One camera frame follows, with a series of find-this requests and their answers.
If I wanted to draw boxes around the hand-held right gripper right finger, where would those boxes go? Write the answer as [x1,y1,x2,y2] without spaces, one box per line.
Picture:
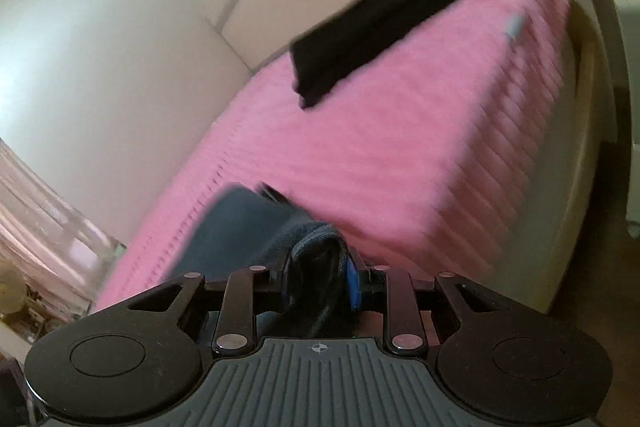
[345,252,506,355]

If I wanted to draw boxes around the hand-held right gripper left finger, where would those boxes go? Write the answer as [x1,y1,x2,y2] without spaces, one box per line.
[127,257,296,355]

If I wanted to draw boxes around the blue jeans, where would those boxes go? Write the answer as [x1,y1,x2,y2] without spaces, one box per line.
[192,184,391,340]

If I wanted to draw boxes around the dark grey pants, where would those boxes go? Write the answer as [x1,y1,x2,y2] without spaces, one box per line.
[289,0,493,110]

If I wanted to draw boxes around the pink ribbed blanket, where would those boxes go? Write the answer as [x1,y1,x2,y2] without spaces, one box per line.
[95,0,573,313]

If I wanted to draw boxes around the pink curtain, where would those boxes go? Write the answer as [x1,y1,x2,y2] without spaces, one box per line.
[0,139,126,323]

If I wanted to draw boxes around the beige bed frame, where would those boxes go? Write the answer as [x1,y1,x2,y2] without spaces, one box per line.
[0,0,618,315]

